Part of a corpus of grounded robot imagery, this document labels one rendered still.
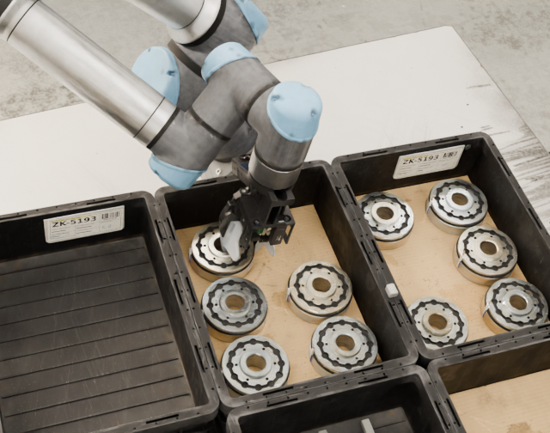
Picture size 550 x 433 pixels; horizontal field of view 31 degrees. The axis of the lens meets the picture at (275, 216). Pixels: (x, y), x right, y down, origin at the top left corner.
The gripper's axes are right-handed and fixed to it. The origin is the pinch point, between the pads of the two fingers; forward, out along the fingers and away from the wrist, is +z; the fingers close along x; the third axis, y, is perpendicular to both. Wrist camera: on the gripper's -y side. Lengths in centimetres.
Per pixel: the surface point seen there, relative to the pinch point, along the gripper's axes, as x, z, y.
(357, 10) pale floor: 104, 74, -142
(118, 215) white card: -19.0, -2.3, -6.9
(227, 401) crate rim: -13.0, -6.3, 30.2
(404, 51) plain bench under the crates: 57, 9, -52
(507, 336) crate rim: 30.0, -11.6, 30.9
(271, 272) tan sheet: 4.0, 1.7, 5.1
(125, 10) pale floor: 28, 83, -156
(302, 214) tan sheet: 13.2, 0.7, -5.1
